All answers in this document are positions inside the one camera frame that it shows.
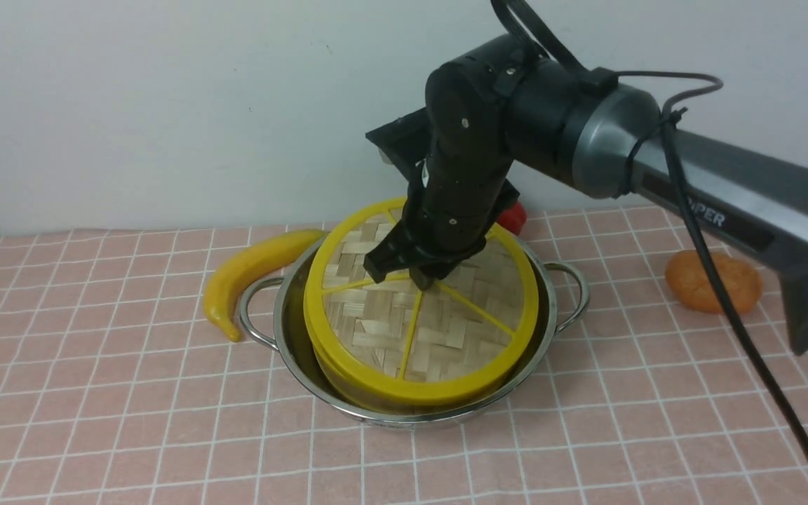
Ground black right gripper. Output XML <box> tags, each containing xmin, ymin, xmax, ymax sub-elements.
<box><xmin>363</xmin><ymin>36</ymin><xmax>538</xmax><ymax>290</ymax></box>

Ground yellow-rimmed bamboo steamer lid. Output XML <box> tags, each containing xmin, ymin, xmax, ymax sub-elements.
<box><xmin>302</xmin><ymin>198</ymin><xmax>541</xmax><ymax>415</ymax></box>

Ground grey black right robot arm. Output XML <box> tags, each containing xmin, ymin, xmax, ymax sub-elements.
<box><xmin>363</xmin><ymin>35</ymin><xmax>808</xmax><ymax>355</ymax></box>

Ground stainless steel pot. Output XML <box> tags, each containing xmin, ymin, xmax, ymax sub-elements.
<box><xmin>233</xmin><ymin>231</ymin><xmax>590</xmax><ymax>433</ymax></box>

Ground red bell pepper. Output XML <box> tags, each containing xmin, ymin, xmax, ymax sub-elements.
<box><xmin>496</xmin><ymin>201</ymin><xmax>528</xmax><ymax>236</ymax></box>

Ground yellow banana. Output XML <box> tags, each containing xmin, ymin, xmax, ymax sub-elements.
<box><xmin>201</xmin><ymin>228</ymin><xmax>326</xmax><ymax>343</ymax></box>

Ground orange-brown potato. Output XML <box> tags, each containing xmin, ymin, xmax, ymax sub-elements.
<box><xmin>665</xmin><ymin>250</ymin><xmax>763</xmax><ymax>315</ymax></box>

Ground pink checkered tablecloth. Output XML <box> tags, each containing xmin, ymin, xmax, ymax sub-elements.
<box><xmin>0</xmin><ymin>207</ymin><xmax>808</xmax><ymax>504</ymax></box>

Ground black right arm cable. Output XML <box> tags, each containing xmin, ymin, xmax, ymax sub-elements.
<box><xmin>492</xmin><ymin>0</ymin><xmax>808</xmax><ymax>505</ymax></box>

